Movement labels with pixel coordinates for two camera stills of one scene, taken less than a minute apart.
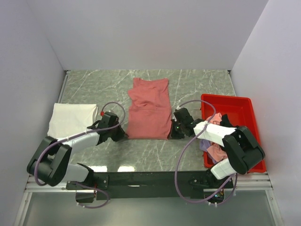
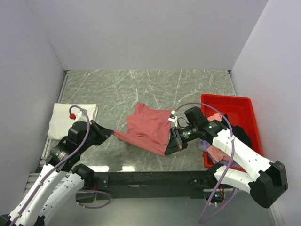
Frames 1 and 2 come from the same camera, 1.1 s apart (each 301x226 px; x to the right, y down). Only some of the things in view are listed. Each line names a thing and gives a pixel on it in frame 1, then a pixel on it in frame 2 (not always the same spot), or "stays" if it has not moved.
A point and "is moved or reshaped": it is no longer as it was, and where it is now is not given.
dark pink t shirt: [149, 115] is moved or reshaped
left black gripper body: [116, 134] -> [93, 139]
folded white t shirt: [68, 119] stays
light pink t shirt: [216, 151] stays
